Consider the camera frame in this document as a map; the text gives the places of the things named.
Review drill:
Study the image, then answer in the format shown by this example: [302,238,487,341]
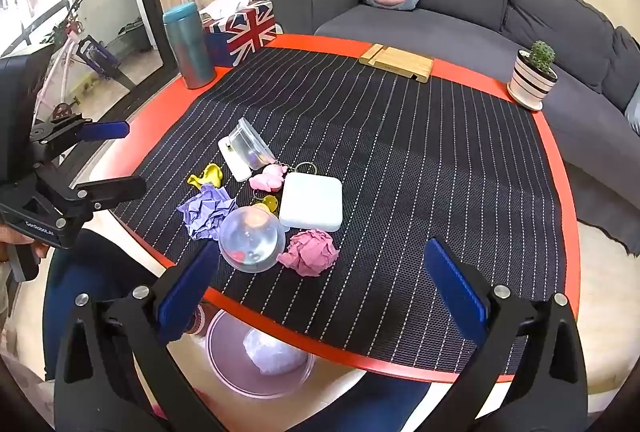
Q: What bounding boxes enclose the pink paper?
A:
[276,229,340,277]

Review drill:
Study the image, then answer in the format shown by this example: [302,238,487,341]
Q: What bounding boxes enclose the teal thermos bottle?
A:
[162,2,217,90]

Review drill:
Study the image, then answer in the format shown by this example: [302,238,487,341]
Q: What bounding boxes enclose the person's right leg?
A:
[280,379,431,432]

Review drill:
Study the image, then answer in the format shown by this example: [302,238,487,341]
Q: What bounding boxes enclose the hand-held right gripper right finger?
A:
[422,238,591,432]

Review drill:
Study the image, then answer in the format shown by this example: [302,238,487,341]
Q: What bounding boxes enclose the white cabinet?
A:
[131,0,158,50]

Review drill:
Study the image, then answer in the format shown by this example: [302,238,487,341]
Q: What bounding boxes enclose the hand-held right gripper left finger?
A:
[54,239,226,432]

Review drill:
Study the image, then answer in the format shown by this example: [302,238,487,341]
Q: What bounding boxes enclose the wooden phone stand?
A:
[358,42,435,84]

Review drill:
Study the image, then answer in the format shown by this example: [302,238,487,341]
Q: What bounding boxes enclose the white plastic bag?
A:
[242,329,306,378]

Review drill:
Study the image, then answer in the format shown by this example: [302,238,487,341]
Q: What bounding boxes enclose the transparent purple waste bin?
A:
[206,309,316,399]

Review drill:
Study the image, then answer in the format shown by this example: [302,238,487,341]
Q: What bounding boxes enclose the pink plush keychain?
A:
[248,161,318,193]

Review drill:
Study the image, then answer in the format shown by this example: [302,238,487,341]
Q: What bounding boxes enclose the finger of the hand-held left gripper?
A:
[29,112,131,165]
[35,174,147,225]

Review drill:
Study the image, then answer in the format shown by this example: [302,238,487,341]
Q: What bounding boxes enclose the bicycle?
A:
[30,0,136,123]

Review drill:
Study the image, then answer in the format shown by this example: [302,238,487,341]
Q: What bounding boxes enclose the flag print tissue box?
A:
[200,0,278,68]

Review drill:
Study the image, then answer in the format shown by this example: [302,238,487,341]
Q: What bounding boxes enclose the white square box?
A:
[279,173,344,233]

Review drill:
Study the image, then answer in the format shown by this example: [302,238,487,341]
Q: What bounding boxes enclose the black striped table mat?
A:
[112,46,568,375]

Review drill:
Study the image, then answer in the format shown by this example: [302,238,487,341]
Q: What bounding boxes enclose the clear plastic dome capsule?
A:
[218,205,286,273]

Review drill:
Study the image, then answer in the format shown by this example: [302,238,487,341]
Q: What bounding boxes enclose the person's left hand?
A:
[0,224,51,260]

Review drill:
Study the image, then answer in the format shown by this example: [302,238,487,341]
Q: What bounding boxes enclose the potted cactus in striped pot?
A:
[506,40,559,111]

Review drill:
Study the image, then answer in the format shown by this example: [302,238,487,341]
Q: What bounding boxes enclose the white adhesive wall hook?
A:
[218,136,252,183]

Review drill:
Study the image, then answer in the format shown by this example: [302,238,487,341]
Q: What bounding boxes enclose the purple paper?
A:
[177,186,238,241]

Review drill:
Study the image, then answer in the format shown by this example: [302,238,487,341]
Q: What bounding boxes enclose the yellow balloon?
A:
[187,163,224,189]

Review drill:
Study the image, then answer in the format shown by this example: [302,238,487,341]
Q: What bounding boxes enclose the orange yellow keychain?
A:
[250,194,281,215]

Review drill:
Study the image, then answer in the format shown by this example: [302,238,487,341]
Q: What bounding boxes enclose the clear plastic cup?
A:
[230,117,277,171]

